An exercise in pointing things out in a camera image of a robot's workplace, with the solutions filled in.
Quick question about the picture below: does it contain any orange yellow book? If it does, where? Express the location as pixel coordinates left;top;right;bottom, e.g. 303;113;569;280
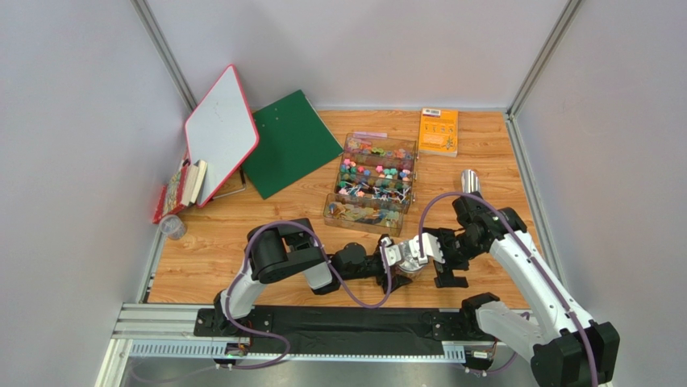
418;107;460;157

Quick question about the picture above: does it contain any small clear plastic cup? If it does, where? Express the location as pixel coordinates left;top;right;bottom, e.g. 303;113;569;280
158;214;187;240

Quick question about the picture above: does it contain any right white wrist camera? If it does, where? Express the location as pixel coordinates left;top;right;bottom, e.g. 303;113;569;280
408;232;445;266

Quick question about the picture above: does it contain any aluminium front rail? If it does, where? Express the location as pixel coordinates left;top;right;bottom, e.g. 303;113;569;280
94;302;613;387

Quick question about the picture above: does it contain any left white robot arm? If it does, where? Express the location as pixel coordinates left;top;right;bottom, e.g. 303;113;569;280
214;218;412;323

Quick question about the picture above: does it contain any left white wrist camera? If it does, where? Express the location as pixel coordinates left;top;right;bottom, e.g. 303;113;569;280
379;237;403;268

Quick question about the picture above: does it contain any pink highlighter pen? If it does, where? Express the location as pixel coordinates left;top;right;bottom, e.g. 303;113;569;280
353;131;388;138

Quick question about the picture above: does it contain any white board pink frame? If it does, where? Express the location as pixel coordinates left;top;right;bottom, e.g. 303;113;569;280
185;64;260;207

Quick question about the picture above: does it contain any green cutting mat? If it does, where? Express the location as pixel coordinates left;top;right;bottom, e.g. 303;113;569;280
242;89;344;199

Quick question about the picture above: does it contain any metal board stand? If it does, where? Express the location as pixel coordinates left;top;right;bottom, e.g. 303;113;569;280
212;168;248;200

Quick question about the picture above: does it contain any silver metal scoop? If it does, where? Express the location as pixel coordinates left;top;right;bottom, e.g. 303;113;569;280
460;169;481;194

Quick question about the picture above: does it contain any clear compartment candy box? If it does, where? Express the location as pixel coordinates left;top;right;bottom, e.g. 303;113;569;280
323;133;417;237

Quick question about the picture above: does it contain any stack of books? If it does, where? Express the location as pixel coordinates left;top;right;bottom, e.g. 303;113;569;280
152;160;208;224

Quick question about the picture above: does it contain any clear plastic jar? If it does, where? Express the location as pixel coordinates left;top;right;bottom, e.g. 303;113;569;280
395;262;426;281

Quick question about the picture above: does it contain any silver round jar lid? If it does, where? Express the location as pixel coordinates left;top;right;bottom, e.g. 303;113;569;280
398;243;426;265

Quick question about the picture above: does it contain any black base mat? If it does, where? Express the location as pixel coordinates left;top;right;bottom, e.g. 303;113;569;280
193;304;514;356

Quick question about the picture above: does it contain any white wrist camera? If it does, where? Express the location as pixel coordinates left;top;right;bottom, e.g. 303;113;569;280
379;237;403;268
408;232;445;266

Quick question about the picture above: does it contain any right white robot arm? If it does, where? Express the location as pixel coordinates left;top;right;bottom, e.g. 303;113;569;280
447;192;620;386

